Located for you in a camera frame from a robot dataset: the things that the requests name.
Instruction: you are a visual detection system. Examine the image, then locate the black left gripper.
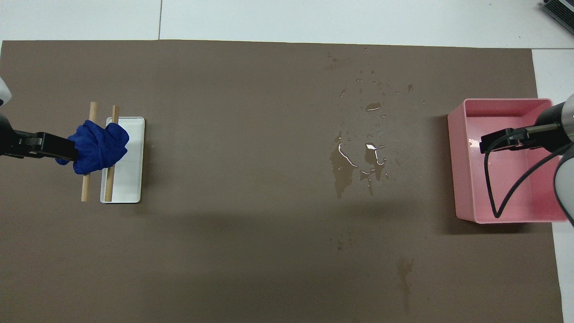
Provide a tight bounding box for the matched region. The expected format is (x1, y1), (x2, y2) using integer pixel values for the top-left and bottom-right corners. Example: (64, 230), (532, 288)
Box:
(0, 113), (79, 162)

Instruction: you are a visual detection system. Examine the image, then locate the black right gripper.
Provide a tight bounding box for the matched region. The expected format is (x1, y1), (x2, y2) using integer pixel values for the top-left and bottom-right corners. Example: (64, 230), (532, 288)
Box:
(480, 102), (571, 154)

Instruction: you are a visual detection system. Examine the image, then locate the blue towel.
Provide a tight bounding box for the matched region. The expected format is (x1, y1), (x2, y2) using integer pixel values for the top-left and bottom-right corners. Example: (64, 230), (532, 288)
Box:
(56, 119), (130, 176)

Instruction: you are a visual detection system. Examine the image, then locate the spilled water puddle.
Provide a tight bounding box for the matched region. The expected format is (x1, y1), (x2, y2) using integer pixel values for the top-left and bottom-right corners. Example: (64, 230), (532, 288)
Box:
(329, 45), (415, 201)

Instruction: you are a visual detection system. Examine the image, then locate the pink plastic bin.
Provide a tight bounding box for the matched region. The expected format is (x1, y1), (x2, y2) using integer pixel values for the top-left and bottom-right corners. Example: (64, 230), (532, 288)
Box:
(447, 98), (571, 224)

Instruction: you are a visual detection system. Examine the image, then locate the wooden rack rod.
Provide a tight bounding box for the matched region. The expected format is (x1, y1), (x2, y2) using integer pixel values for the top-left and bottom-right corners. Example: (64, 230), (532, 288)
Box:
(104, 105), (120, 202)
(81, 102), (99, 202)

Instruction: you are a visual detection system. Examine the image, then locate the white rack with wooden rods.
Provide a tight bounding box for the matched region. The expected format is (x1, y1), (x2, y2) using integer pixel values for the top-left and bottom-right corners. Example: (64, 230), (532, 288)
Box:
(100, 117), (146, 204)

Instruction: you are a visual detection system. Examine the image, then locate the grey ribbed device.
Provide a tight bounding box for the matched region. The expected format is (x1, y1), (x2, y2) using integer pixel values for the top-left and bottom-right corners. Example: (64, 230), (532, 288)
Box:
(540, 0), (574, 24)

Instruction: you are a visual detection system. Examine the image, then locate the brown table mat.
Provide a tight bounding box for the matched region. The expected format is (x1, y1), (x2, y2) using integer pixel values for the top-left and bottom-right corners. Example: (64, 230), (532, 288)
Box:
(0, 39), (565, 323)

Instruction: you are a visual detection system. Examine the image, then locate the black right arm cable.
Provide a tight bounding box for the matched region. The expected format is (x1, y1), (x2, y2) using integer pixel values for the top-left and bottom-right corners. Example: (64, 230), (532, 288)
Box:
(483, 134), (574, 219)

